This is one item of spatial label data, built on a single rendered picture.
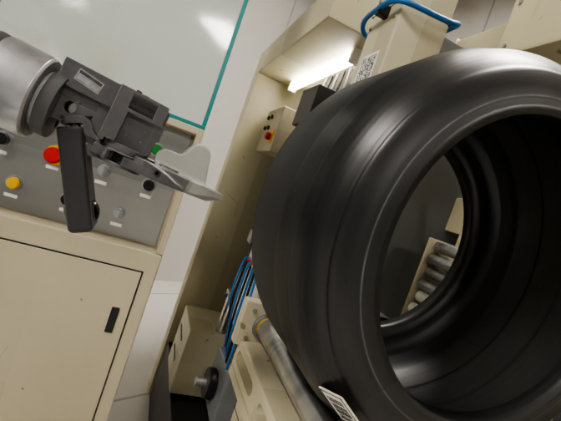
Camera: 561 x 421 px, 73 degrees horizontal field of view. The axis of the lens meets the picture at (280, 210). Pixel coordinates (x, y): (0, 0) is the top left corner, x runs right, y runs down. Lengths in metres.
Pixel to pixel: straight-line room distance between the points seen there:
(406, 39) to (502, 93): 0.46
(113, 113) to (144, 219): 0.73
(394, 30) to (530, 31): 0.29
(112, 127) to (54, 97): 0.06
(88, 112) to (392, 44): 0.65
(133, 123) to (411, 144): 0.30
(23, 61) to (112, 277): 0.77
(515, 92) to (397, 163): 0.17
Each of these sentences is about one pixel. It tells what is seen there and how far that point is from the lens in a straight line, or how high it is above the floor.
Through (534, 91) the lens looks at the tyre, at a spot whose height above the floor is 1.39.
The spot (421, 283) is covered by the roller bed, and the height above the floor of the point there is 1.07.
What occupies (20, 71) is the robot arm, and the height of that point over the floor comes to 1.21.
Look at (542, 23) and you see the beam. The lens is 1.02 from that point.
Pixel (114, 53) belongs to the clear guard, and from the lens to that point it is 1.13.
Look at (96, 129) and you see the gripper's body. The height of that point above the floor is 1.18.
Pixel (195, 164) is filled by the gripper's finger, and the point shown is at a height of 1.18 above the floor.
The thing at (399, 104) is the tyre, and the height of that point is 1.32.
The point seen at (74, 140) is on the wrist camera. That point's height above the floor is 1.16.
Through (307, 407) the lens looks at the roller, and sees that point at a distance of 0.59.
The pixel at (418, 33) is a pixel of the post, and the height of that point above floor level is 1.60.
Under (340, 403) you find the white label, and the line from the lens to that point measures 0.50.
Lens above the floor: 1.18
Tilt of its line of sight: 3 degrees down
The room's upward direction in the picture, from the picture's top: 19 degrees clockwise
